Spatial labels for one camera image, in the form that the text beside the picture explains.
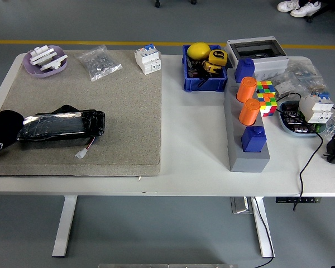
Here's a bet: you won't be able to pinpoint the grey block holder base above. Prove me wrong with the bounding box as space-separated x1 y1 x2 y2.
223 79 271 173

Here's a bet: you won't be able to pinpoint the white shoe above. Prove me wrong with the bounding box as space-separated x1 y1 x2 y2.
277 0 300 12
290 1 322 18

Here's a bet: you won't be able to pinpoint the dark brown electronic part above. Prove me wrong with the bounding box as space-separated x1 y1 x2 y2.
187 58 206 79

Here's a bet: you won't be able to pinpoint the white connector with red wires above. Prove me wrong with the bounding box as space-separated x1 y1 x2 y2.
74 136 97 160

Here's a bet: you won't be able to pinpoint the blue plastic block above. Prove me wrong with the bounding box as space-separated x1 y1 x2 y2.
241 126 267 154
234 58 255 84

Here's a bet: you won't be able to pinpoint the clear bag of screws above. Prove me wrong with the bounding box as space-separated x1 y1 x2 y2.
75 44 123 82

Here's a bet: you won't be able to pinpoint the large clear bag of parts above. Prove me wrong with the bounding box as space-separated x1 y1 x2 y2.
283 59 329 97

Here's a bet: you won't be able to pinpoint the light blue bowl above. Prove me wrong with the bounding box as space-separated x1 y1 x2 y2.
277 100 327 138

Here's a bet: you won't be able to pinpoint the black film-wrapped panel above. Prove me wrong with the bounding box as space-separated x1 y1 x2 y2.
16 105 106 143

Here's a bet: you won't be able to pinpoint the multicolour puzzle cube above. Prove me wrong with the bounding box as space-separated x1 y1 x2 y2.
256 80 279 117

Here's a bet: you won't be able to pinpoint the yellow black tape measure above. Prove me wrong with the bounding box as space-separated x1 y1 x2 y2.
203 49 229 75

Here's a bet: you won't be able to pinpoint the grey electrical enclosure box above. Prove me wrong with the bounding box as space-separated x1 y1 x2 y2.
226 36 290 80

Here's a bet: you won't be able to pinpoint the black rag with white print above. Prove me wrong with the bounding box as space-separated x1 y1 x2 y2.
0 110 25 162

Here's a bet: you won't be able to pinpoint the white table leg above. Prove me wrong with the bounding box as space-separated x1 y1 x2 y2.
51 195 78 257
251 196 275 258

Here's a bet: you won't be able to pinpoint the black office chair base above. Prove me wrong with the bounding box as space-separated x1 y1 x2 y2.
305 0 335 23

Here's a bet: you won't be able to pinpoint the white plastic switch part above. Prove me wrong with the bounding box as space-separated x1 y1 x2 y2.
39 54 69 71
30 45 58 64

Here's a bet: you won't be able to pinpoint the purple plastic tray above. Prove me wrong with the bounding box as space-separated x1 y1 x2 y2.
22 45 69 78

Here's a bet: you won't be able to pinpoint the grey control box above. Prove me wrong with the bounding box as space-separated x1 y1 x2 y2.
230 197 253 215

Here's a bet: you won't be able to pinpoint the black cable under table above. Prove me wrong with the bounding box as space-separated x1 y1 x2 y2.
251 197 275 268

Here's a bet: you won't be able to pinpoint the dark brown packets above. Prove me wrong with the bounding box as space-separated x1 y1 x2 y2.
281 102 317 132

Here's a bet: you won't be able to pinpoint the blue plastic bin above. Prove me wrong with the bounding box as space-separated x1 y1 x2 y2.
181 44 228 93

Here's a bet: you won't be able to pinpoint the yellow round ball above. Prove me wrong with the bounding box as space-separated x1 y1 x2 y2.
186 42 212 61

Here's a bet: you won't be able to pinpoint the black table control panel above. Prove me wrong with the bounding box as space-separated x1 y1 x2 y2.
275 197 323 204

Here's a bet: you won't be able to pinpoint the grey-brown mat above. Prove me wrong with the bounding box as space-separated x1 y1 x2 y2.
0 49 162 178

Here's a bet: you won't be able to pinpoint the white circuit breaker blue switch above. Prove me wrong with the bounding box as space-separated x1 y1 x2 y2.
134 43 162 75
298 92 334 124

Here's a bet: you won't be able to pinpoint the orange plastic cylinder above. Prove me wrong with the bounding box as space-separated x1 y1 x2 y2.
236 76 257 103
238 98 261 126

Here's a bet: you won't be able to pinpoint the small clear bag white parts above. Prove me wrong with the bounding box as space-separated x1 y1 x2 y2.
273 80 295 98

